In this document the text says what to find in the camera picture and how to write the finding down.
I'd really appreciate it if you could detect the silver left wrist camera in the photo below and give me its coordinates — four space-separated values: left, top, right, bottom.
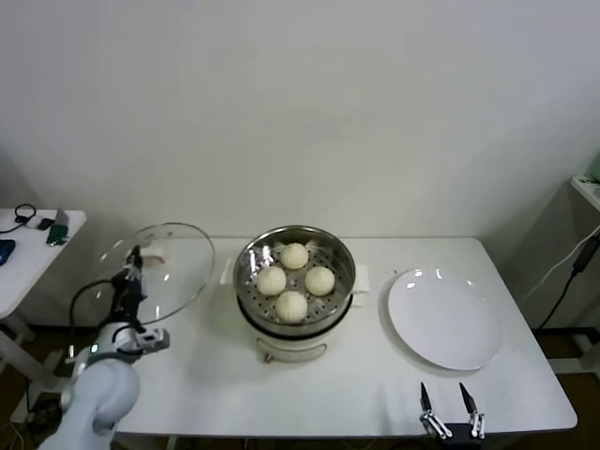
133 326 172 353

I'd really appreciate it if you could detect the white steamed baozi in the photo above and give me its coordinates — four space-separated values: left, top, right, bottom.
256 266 287 297
304 266 337 296
274 291 308 324
279 242 309 271

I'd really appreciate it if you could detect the white power cable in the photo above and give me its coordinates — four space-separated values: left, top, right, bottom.
518 223 600 301

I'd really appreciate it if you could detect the white shelf board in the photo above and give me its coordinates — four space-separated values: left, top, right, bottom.
566 173 600 212

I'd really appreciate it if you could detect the white stand foot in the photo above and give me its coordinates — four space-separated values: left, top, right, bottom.
533 325 600 374

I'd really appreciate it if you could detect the black adapter with cable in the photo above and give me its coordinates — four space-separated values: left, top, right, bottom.
535 236 597 329

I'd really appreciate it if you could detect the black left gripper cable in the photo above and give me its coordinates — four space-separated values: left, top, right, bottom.
69 279 117 332

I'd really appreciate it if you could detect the black looped headphone cable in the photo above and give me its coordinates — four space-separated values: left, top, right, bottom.
0 204 38 235

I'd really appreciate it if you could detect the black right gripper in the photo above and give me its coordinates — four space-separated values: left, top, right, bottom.
419 381 488 450

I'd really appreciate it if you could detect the cream electric cooker base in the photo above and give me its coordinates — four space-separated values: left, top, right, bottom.
218 257 371 367

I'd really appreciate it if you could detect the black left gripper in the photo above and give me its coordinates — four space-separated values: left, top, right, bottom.
108 245 147 332

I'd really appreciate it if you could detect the large white plate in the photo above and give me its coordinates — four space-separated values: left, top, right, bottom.
380 267 504 376

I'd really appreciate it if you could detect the black floor cable bundle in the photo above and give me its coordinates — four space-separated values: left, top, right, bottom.
25 396 65 426

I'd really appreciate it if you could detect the round glass pot lid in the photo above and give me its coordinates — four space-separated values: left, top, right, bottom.
92 221 217 328

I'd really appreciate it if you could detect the perforated steel steamer basket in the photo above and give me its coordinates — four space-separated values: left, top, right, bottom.
232 226 356 328

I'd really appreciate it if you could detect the white side table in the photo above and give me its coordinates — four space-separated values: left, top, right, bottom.
0 208 88 409

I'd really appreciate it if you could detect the green grey clamp tool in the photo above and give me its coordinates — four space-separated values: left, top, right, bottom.
43 207 70 248

